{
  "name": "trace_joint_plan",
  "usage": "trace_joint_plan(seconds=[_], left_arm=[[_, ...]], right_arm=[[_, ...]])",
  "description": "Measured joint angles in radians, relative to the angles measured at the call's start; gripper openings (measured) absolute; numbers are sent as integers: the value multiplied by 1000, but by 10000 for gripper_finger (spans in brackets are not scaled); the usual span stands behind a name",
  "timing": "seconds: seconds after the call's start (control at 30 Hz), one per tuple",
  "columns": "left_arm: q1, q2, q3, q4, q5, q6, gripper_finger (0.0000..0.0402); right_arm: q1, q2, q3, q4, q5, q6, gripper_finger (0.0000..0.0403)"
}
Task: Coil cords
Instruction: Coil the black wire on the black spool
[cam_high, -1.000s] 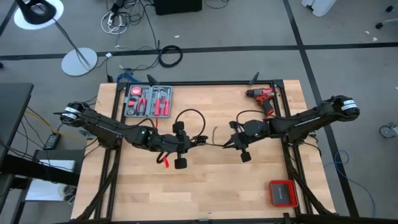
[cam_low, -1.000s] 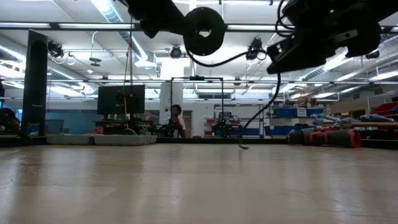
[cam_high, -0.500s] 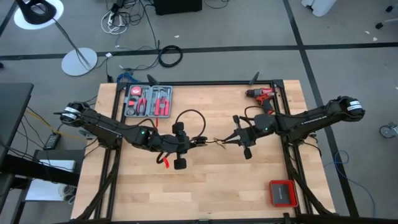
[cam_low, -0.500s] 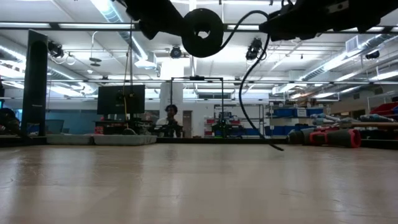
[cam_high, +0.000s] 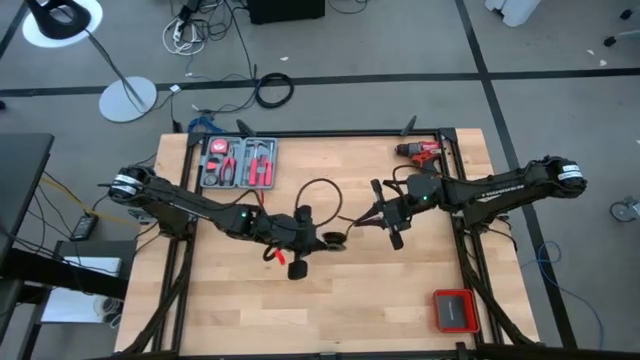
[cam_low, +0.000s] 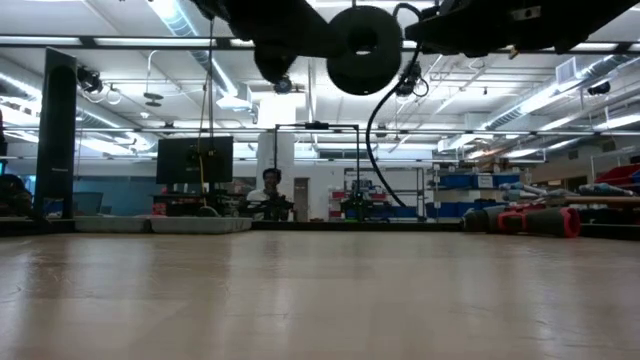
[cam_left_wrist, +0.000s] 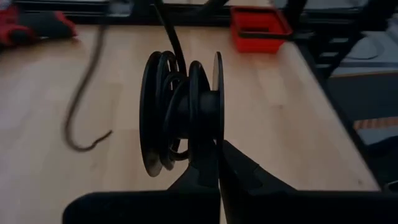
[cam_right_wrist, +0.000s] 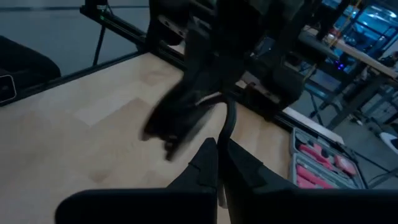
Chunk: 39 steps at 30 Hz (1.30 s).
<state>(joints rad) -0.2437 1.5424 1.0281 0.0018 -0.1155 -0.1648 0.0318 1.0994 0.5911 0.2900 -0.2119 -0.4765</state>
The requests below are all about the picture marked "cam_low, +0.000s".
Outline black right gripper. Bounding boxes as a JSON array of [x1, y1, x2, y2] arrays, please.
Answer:
[[404, 0, 596, 59]]

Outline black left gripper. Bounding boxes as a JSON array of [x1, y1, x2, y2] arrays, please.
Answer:
[[192, 0, 346, 85]]

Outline black cord spool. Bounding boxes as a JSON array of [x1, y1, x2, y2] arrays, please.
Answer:
[[326, 5, 404, 97]]

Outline white ceiling unit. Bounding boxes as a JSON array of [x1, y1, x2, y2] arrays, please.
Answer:
[[215, 82, 254, 112]]

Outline white building column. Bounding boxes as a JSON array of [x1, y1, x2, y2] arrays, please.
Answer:
[[255, 95, 297, 221]]

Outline white ceiling air vent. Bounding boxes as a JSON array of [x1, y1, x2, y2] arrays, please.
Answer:
[[555, 57, 579, 86]]

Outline person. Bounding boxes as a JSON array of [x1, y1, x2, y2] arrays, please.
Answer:
[[0, 173, 35, 219], [246, 167, 296, 223]]

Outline blue storage bin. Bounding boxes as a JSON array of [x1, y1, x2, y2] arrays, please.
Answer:
[[424, 201, 506, 220], [439, 173, 521, 190]]

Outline grey fabric roll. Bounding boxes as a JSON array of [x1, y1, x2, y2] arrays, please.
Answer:
[[498, 181, 549, 197], [577, 182, 626, 197]]

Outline black monitor screen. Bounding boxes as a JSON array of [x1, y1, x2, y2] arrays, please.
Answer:
[[155, 136, 235, 186]]

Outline black equipment desk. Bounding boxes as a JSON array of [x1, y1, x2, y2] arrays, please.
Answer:
[[152, 192, 246, 219]]

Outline red storage bin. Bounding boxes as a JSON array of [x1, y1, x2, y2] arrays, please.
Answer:
[[593, 163, 640, 187]]

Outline tall black upright panel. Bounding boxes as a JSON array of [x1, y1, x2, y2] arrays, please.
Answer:
[[33, 47, 79, 221]]

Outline grey waste bin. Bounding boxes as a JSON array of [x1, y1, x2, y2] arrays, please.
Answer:
[[72, 191, 105, 218]]

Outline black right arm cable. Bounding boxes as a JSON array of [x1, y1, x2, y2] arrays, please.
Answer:
[[391, 1, 426, 24]]

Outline black background rig frame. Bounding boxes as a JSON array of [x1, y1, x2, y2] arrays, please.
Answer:
[[272, 121, 362, 222]]

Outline silver ceiling duct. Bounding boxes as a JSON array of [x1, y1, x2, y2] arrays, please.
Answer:
[[147, 0, 239, 99]]

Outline yellow hanging cord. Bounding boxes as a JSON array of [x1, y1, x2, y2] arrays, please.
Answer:
[[198, 153, 207, 207]]

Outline red black cordless drill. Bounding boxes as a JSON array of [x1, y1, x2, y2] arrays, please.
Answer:
[[461, 203, 582, 240]]

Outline black overhead frame beam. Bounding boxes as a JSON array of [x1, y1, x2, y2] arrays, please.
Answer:
[[0, 33, 640, 55]]

